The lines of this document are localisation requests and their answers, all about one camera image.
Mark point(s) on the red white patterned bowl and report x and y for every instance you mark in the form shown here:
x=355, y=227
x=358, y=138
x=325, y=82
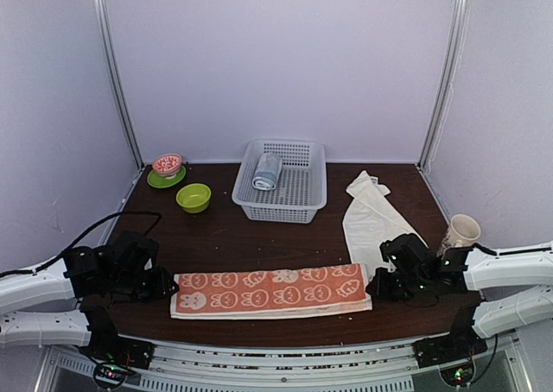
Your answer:
x=167, y=165

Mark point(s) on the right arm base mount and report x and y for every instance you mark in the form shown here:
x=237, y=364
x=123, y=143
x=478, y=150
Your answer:
x=453, y=353

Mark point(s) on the rolled light blue towel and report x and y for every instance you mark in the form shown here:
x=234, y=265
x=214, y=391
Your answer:
x=267, y=172

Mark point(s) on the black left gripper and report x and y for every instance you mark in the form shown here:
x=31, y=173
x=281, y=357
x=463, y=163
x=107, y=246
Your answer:
x=160, y=291

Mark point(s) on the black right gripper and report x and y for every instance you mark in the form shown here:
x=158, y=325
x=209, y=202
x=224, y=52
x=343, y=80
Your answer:
x=377, y=288

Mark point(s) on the cream white towel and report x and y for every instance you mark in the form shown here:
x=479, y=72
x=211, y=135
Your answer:
x=370, y=220

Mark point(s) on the cream patterned cup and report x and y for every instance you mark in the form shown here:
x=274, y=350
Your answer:
x=462, y=231

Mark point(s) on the aluminium frame post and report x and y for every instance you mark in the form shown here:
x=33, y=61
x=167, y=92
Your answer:
x=445, y=87
x=116, y=81

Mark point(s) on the orange bunny pattern towel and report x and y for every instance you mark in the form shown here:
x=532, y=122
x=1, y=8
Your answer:
x=273, y=294

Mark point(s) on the right aluminium frame post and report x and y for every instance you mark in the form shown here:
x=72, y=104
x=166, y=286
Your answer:
x=445, y=87

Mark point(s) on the left aluminium frame post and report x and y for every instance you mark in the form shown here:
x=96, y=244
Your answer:
x=116, y=81

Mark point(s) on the green plastic bowl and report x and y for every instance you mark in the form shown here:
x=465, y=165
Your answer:
x=194, y=198

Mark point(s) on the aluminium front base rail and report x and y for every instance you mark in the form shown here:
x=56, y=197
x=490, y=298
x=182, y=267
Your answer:
x=381, y=366

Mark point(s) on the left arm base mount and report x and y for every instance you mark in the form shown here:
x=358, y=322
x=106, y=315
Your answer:
x=115, y=357

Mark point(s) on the white perforated plastic basket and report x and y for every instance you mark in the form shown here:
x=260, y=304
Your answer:
x=301, y=188

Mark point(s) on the green plastic plate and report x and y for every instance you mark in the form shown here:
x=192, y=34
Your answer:
x=159, y=182

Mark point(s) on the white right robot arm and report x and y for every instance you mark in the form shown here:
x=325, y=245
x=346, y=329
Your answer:
x=473, y=268

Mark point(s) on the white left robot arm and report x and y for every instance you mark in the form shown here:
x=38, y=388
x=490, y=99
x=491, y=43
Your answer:
x=125, y=270

